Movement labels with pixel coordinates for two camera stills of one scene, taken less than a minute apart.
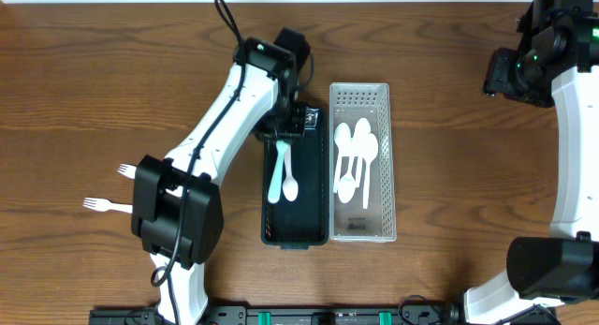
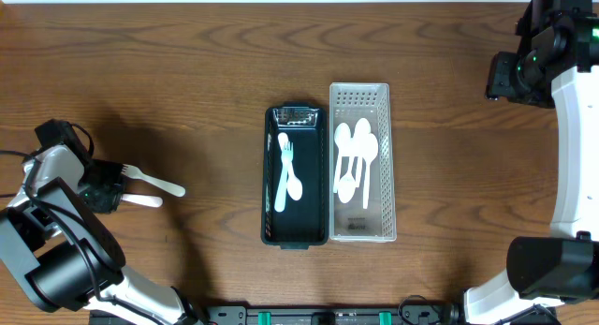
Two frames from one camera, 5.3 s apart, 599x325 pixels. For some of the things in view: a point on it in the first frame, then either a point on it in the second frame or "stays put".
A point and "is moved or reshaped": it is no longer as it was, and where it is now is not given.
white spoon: [370, 149] stays put
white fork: [275, 181] is moved or reshaped
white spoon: [346, 186] stays put
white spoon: [361, 134] stays put
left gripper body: [284, 131] -> [110, 176]
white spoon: [343, 140] stays put
